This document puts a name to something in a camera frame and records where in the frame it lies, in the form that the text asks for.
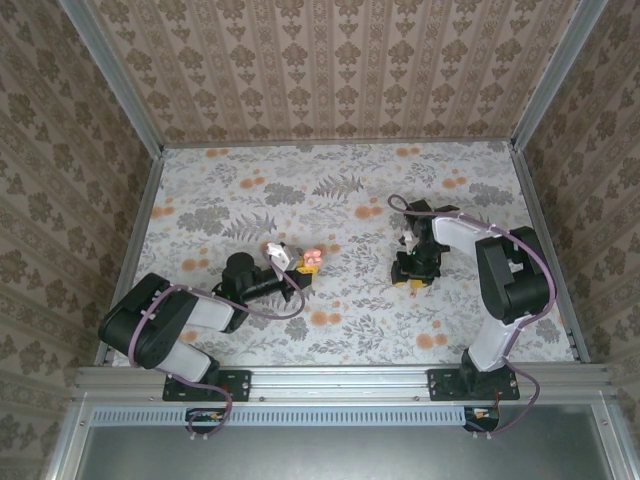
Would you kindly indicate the aluminium back rail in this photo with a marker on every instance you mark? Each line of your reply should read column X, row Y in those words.
column 340, row 143

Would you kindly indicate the aluminium front mounting rail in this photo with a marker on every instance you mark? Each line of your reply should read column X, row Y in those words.
column 340, row 382

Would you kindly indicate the aluminium corner post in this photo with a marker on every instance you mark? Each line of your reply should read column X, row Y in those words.
column 114, row 75
column 554, row 75

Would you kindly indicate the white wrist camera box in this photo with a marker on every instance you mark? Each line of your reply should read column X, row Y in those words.
column 408, row 244
column 280, row 252

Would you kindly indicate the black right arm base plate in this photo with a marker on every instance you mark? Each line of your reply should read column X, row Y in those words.
column 440, row 385

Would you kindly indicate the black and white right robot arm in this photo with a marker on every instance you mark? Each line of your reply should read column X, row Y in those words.
column 515, row 280

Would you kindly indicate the floral patterned table mat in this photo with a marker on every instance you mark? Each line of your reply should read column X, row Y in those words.
column 300, row 340

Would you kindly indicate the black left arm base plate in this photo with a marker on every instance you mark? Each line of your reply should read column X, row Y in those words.
column 240, row 385

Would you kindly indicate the pink earbud charging case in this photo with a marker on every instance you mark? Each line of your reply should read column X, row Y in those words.
column 312, row 256

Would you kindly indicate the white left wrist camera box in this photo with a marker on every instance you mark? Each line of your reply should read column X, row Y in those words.
column 280, row 252

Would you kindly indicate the grey metal sheet panel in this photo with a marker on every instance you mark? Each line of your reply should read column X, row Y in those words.
column 340, row 455

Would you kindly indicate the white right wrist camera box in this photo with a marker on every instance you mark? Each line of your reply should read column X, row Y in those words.
column 408, row 244

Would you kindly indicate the aluminium side rail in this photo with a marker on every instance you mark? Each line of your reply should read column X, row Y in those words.
column 534, row 200
column 145, row 200

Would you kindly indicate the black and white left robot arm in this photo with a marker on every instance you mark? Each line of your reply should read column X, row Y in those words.
column 160, row 330

